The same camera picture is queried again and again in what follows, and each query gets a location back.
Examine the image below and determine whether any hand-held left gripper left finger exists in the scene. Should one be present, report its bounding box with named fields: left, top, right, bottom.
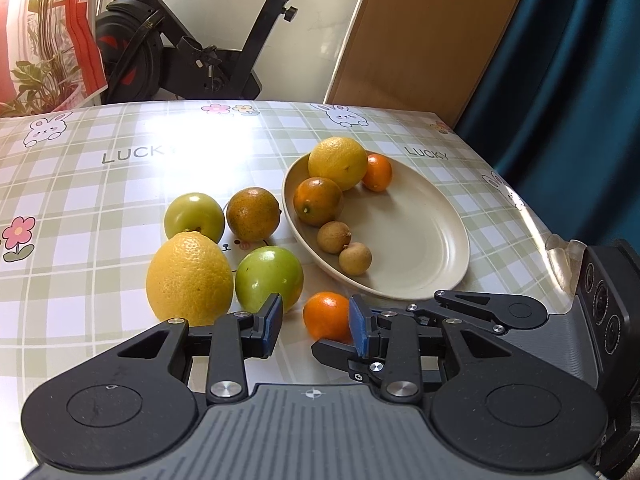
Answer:
left=116, top=294, right=284, bottom=403

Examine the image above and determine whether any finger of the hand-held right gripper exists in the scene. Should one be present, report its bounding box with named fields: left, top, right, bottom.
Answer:
left=311, top=339, right=387, bottom=387
left=406, top=290, right=507, bottom=335

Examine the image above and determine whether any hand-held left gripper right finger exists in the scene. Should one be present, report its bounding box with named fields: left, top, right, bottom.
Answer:
left=350, top=295, right=516, bottom=403

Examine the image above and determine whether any bright orange mandarin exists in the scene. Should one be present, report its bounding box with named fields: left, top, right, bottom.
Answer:
left=303, top=292, right=354, bottom=345

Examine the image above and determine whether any green apple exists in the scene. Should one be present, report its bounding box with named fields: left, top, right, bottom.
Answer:
left=235, top=246, right=304, bottom=313
left=164, top=192, right=225, bottom=243

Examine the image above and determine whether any brown longan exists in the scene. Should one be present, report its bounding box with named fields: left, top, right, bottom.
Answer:
left=339, top=242, right=372, bottom=276
left=317, top=221, right=353, bottom=254

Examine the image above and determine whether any beige oval plate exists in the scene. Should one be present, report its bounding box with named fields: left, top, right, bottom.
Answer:
left=281, top=150, right=471, bottom=301

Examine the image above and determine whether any large yellow lemon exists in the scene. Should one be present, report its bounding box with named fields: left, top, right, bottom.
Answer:
left=146, top=230, right=235, bottom=327

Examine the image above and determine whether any dark greenish orange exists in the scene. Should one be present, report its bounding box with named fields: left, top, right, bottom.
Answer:
left=293, top=176, right=344, bottom=227
left=226, top=187, right=282, bottom=242

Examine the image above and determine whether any small orange tangerine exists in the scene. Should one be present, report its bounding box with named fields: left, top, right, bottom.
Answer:
left=361, top=154, right=393, bottom=193

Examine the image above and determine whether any clear table corner protector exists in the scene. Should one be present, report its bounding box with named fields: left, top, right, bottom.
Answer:
left=545, top=234, right=586, bottom=293

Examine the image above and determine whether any green checked tablecloth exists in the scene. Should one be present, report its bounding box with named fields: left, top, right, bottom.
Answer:
left=0, top=100, right=576, bottom=461

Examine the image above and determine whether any dark blue curtain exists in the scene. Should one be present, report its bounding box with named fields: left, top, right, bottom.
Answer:
left=452, top=0, right=640, bottom=251

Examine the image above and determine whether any brown wooden board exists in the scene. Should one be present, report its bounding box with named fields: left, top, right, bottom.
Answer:
left=324, top=0, right=538, bottom=128

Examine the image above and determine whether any black exercise bike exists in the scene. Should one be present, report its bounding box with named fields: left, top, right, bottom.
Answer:
left=94, top=0, right=357, bottom=102

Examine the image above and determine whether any red plant wall poster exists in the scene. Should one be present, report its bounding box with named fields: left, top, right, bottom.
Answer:
left=0, top=0, right=108, bottom=118

